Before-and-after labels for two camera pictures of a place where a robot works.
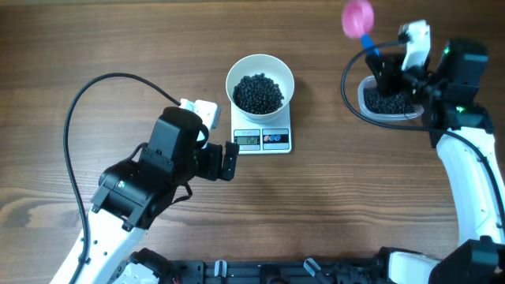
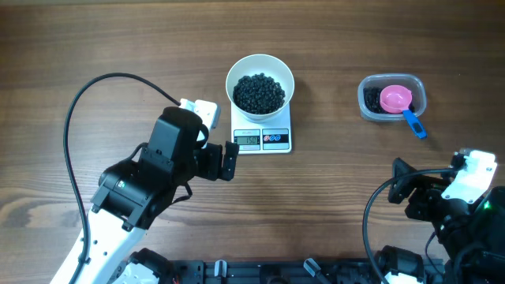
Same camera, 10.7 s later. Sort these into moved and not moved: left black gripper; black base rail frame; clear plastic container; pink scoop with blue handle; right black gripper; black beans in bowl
Moved: right black gripper; pink scoop with blue handle
Not moved: black base rail frame; left black gripper; clear plastic container; black beans in bowl
